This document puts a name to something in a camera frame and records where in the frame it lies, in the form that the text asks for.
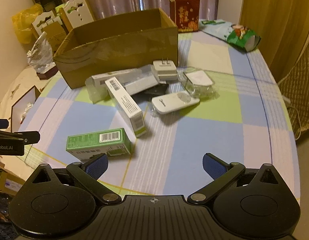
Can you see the red gift box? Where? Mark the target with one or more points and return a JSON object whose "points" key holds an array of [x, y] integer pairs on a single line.
{"points": [[187, 15]]}

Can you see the clear white package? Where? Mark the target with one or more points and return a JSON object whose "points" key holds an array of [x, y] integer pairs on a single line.
{"points": [[142, 83]]}

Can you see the brown framed open box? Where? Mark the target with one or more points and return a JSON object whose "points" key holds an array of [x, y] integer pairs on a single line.
{"points": [[22, 105]]}

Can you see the yellow plastic bag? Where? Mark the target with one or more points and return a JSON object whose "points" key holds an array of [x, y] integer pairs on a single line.
{"points": [[24, 22]]}

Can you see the checked cloth desktop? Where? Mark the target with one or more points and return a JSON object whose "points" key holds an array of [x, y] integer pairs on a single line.
{"points": [[207, 135]]}

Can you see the white plug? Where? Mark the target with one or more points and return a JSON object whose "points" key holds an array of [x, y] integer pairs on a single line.
{"points": [[286, 99]]}

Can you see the translucent plastic case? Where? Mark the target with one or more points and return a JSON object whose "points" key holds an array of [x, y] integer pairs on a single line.
{"points": [[94, 92]]}

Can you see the silver sculpture on wooden base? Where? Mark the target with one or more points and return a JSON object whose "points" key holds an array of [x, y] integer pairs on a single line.
{"points": [[42, 52]]}

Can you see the green barcode box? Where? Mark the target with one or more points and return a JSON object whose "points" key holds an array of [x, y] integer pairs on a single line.
{"points": [[94, 140]]}

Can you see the wooden door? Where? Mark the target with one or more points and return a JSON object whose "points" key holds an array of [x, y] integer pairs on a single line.
{"points": [[274, 17]]}

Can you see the black flat device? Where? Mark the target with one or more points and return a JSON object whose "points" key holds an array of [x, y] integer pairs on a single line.
{"points": [[154, 90]]}

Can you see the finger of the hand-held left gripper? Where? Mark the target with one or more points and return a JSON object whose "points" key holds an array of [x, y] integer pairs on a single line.
{"points": [[29, 136], [0, 125]]}

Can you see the green cartoon snack bag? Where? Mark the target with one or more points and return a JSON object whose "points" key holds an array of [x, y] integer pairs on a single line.
{"points": [[234, 35]]}

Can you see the white box with green end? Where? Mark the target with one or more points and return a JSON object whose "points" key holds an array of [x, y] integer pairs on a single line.
{"points": [[127, 105]]}

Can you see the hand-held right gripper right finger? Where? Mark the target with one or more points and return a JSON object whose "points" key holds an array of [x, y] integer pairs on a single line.
{"points": [[214, 166]]}

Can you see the white carved chair back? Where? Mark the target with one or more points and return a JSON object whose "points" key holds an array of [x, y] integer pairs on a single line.
{"points": [[42, 21], [79, 15]]}

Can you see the white remote control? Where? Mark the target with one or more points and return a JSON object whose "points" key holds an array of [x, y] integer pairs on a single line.
{"points": [[169, 103]]}

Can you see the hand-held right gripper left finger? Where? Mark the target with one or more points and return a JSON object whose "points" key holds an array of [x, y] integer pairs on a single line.
{"points": [[97, 167]]}

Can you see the white power adapter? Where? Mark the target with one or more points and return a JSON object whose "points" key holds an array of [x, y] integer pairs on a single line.
{"points": [[164, 68]]}

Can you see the quilted chair cover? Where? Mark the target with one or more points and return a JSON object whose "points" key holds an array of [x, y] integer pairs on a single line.
{"points": [[302, 80]]}

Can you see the white long printed box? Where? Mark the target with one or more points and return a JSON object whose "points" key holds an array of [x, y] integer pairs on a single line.
{"points": [[112, 76]]}

